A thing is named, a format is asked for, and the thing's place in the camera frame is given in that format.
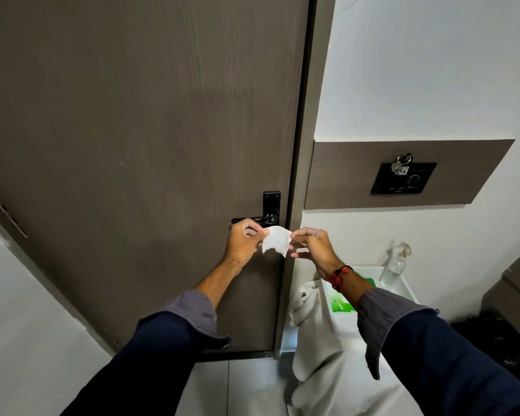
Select brown wooden door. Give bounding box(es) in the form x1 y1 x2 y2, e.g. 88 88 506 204
0 0 311 363

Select brown wall panel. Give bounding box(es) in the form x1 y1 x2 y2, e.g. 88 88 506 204
304 139 515 211

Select key with white tag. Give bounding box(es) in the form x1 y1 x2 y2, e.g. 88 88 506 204
391 153 413 176

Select green wipes packet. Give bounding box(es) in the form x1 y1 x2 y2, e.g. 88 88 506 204
330 278 377 314

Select brown door frame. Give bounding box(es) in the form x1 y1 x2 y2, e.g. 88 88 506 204
272 0 337 359

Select white small table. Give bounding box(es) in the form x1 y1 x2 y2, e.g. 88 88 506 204
281 266 420 356

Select person's left hand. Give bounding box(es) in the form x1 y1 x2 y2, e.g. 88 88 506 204
224 218 270 268

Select person's right forearm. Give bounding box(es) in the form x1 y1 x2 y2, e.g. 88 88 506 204
328 267 520 416

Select black switch panel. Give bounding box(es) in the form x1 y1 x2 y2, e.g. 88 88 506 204
370 162 438 196

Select red thread wristband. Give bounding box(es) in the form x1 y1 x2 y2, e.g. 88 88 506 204
328 265 354 293

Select white wet wipe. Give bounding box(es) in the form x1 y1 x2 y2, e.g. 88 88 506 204
261 225 293 258

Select black door handle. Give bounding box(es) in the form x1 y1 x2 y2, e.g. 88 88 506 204
231 191 281 227

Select metal door hinge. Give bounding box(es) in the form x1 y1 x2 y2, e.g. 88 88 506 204
0 203 29 239

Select person's right hand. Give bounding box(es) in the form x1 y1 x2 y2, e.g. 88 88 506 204
289 227 344 278

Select person's left forearm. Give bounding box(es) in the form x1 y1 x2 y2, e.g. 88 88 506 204
61 257 244 416

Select brown wooden cabinet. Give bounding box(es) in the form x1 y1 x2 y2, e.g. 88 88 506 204
481 242 520 350

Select clear spray bottle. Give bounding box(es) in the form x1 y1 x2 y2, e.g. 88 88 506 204
380 242 413 289

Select black plastic bag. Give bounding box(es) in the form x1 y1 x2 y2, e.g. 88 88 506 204
450 312 520 385

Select white towel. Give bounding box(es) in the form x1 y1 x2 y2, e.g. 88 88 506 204
286 279 425 416

